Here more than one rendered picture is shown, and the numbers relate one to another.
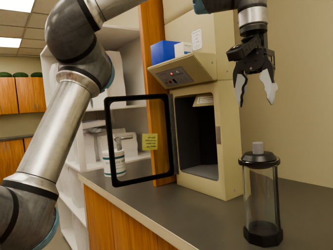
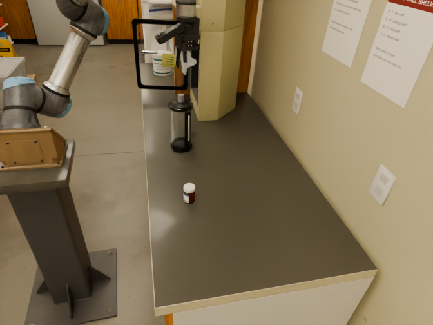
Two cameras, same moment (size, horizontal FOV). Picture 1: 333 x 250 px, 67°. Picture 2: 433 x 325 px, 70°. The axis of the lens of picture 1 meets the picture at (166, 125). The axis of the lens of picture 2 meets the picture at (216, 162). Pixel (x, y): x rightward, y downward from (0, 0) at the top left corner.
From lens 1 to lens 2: 102 cm
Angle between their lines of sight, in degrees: 36
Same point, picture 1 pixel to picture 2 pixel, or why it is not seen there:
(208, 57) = not seen: hidden behind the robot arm
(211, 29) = not seen: outside the picture
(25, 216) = (49, 102)
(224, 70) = (209, 22)
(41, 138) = (58, 66)
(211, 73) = not seen: hidden behind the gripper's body
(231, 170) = (206, 101)
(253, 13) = (178, 9)
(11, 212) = (41, 100)
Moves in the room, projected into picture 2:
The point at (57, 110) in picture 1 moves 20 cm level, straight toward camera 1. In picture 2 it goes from (66, 51) to (46, 66)
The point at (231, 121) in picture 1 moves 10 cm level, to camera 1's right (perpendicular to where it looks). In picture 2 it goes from (211, 65) to (230, 69)
